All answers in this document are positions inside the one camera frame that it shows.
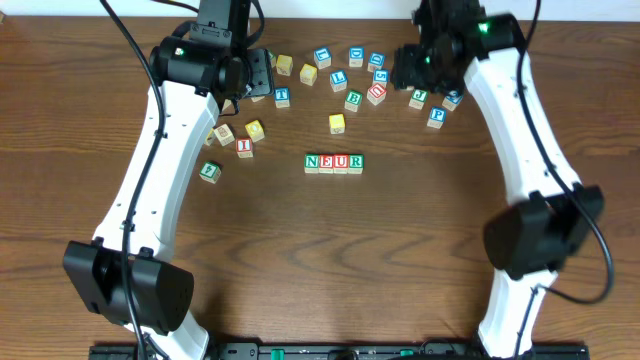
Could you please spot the green 4 block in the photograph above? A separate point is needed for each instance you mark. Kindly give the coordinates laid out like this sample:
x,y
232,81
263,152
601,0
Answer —
x,y
210,172

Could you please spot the green J block right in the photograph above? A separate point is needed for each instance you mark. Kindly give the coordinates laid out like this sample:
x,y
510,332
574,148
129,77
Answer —
x,y
418,99

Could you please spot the plain picture block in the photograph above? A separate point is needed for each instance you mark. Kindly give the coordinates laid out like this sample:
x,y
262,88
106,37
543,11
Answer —
x,y
224,134

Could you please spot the green B block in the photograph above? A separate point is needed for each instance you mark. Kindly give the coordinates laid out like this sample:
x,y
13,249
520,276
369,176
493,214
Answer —
x,y
353,100

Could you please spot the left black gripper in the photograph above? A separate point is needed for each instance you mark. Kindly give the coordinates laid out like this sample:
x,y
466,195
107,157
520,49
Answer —
x,y
260,72

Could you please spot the blue P block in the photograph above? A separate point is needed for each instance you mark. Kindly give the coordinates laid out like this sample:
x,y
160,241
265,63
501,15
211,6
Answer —
x,y
436,118

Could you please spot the green R block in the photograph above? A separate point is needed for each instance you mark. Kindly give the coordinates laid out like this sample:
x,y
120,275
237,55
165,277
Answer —
x,y
356,164

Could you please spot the green Z block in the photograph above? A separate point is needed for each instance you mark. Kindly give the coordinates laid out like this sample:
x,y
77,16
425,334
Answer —
x,y
273,59

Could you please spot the blue l block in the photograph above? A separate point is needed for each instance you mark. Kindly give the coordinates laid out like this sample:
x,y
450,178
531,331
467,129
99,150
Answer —
x,y
338,81
322,58

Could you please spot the yellow Q block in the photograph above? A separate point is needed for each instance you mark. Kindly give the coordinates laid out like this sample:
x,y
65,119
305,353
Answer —
x,y
308,74

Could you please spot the red U block tilted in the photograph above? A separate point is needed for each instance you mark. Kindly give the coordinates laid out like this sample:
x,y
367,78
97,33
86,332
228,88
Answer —
x,y
376,94

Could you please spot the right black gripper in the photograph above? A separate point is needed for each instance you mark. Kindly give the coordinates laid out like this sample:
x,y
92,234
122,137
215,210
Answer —
x,y
406,67

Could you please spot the yellow block top row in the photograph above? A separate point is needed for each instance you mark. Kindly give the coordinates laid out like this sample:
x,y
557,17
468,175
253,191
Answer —
x,y
284,65

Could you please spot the red I block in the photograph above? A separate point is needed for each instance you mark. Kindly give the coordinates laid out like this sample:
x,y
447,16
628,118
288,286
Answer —
x,y
244,147

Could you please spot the red E block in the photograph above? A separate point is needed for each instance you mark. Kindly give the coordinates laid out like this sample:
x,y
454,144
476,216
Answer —
x,y
326,164

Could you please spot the yellow S block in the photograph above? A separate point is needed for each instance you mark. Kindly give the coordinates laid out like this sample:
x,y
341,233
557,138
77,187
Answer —
x,y
337,123

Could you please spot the blue 5 block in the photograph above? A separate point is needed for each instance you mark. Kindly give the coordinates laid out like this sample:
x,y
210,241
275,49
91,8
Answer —
x,y
380,77

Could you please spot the blue L block top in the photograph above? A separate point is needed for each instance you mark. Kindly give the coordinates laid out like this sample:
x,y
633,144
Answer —
x,y
322,58

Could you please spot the yellow block centre left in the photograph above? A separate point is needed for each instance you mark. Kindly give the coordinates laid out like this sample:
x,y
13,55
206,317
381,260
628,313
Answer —
x,y
255,130

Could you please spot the blue 2 block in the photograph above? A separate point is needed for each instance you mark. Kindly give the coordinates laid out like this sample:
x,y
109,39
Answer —
x,y
452,100

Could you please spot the green N block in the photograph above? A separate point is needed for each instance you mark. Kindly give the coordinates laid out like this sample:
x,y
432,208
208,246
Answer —
x,y
311,163

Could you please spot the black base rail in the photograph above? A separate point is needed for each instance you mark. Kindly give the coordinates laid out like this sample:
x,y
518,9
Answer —
x,y
428,350

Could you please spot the blue T block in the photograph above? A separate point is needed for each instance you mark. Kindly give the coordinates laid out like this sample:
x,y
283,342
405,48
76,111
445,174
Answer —
x,y
282,97

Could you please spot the blue D block tilted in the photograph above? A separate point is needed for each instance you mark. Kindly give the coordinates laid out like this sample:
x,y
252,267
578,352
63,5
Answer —
x,y
376,61

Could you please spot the yellow block beside V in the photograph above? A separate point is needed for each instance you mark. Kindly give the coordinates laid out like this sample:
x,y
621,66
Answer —
x,y
210,138

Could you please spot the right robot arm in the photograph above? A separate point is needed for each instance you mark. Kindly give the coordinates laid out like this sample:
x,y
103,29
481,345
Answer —
x,y
549,213

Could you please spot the red u block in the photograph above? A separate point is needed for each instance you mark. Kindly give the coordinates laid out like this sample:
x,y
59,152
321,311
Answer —
x,y
376,94
340,163

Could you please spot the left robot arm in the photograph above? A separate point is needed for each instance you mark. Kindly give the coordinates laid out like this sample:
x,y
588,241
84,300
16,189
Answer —
x,y
125,273

